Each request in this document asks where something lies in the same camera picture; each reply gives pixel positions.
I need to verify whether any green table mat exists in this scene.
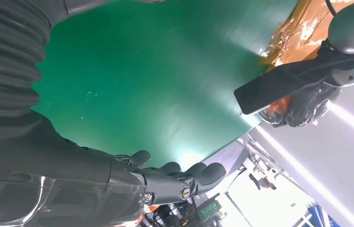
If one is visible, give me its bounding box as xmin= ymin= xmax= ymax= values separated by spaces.
xmin=32 ymin=0 xmax=300 ymax=172

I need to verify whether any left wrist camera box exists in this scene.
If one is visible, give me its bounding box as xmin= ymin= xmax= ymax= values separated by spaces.
xmin=233 ymin=57 xmax=325 ymax=115

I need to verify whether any white metal frame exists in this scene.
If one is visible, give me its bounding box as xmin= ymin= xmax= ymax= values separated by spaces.
xmin=226 ymin=137 xmax=294 ymax=204

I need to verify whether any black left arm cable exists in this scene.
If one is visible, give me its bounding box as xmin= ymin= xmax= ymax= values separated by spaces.
xmin=324 ymin=0 xmax=337 ymax=17

